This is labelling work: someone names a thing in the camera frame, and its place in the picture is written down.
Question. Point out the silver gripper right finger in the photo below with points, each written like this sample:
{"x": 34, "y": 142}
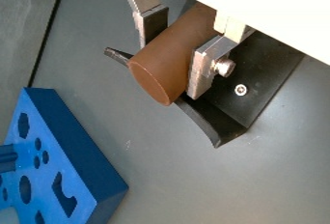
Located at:
{"x": 211, "y": 57}

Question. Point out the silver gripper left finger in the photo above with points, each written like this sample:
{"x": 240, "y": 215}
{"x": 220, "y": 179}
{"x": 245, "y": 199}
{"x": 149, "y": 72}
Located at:
{"x": 149, "y": 18}

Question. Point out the brown round cylinder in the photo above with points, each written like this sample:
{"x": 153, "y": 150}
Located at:
{"x": 160, "y": 65}

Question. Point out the black curved cradle stand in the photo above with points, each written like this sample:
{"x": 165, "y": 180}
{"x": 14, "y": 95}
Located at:
{"x": 228, "y": 107}

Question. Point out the blue block with shaped holes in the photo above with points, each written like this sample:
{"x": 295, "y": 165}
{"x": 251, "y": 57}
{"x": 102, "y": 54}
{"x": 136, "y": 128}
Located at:
{"x": 56, "y": 179}

